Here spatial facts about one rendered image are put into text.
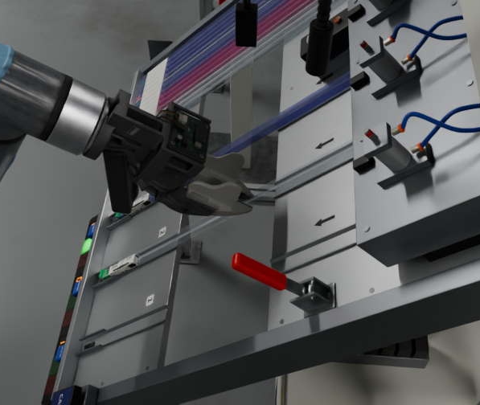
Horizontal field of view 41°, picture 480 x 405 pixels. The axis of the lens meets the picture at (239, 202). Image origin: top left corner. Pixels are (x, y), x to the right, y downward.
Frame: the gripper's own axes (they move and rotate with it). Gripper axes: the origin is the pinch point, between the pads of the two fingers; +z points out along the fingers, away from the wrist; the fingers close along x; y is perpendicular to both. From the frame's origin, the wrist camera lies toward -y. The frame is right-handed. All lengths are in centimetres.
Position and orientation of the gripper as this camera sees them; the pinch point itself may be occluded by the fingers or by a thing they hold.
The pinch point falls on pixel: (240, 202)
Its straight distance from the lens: 79.3
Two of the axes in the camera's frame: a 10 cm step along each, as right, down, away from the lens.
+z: 8.4, 3.7, 3.9
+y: 5.3, -4.7, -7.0
